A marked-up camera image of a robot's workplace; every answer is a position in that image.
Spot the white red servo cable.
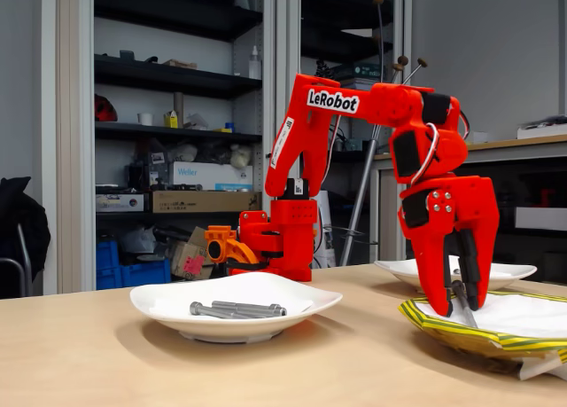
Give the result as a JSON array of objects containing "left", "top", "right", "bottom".
[{"left": 409, "top": 121, "right": 440, "bottom": 187}]

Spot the grey cabinet with shelves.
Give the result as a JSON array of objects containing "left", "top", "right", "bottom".
[{"left": 42, "top": 0, "right": 278, "bottom": 295}]

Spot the yellow black striped paper plate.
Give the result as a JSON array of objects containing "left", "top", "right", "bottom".
[{"left": 397, "top": 290, "right": 567, "bottom": 381}]

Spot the white plush toy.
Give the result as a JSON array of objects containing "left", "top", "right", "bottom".
[{"left": 229, "top": 144, "right": 252, "bottom": 168}]

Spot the flat white box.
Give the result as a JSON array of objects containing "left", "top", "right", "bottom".
[{"left": 517, "top": 115, "right": 567, "bottom": 140}]

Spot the red black helmet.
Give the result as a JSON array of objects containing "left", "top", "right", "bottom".
[{"left": 94, "top": 94, "right": 119, "bottom": 122}]

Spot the thin elbow servo cable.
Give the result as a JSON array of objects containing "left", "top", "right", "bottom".
[{"left": 322, "top": 113, "right": 343, "bottom": 180}]

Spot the black jacket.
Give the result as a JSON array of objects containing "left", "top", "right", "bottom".
[{"left": 0, "top": 176, "right": 51, "bottom": 288}]

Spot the grey metal cabinet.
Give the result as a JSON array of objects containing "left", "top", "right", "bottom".
[{"left": 274, "top": 0, "right": 413, "bottom": 269}]

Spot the white plastic bottle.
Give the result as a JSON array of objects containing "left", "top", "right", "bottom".
[{"left": 248, "top": 45, "right": 262, "bottom": 80}]

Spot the tall blue plastic crate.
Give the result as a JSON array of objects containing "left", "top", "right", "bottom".
[{"left": 96, "top": 240, "right": 120, "bottom": 291}]

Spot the white Weller box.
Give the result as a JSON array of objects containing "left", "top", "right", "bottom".
[{"left": 172, "top": 160, "right": 254, "bottom": 192}]

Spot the low cabinet wooden top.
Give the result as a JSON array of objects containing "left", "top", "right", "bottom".
[{"left": 369, "top": 134, "right": 567, "bottom": 284}]

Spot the cardboard box pink sticker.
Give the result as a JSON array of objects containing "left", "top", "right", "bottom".
[{"left": 170, "top": 226, "right": 218, "bottom": 280}]

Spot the white square plate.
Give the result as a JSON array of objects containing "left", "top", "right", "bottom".
[
  {"left": 374, "top": 255, "right": 538, "bottom": 293},
  {"left": 129, "top": 271, "right": 345, "bottom": 344}
]

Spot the long brown cardboard box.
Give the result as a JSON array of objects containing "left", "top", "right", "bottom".
[{"left": 151, "top": 190, "right": 262, "bottom": 214}]

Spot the small red object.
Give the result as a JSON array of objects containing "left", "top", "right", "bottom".
[{"left": 531, "top": 188, "right": 555, "bottom": 208}]

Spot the metal coat stand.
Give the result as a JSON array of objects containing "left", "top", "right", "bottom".
[{"left": 338, "top": 0, "right": 430, "bottom": 266}]

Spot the white storage box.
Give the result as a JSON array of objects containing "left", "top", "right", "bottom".
[{"left": 515, "top": 207, "right": 567, "bottom": 231}]

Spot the grey metal chair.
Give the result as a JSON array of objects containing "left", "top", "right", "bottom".
[{"left": 0, "top": 223, "right": 35, "bottom": 298}]

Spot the low blue plastic crate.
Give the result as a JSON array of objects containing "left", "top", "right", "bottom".
[{"left": 119, "top": 258, "right": 172, "bottom": 288}]

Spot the small grey printed box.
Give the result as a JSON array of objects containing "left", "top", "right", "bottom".
[{"left": 96, "top": 193, "right": 145, "bottom": 213}]

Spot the orange printed clamp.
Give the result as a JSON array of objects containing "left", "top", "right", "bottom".
[{"left": 203, "top": 224, "right": 260, "bottom": 266}]

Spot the crumpled white paper napkin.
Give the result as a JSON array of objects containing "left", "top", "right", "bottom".
[{"left": 416, "top": 291, "right": 567, "bottom": 337}]

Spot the teal book stack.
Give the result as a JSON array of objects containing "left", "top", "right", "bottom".
[{"left": 334, "top": 62, "right": 383, "bottom": 91}]

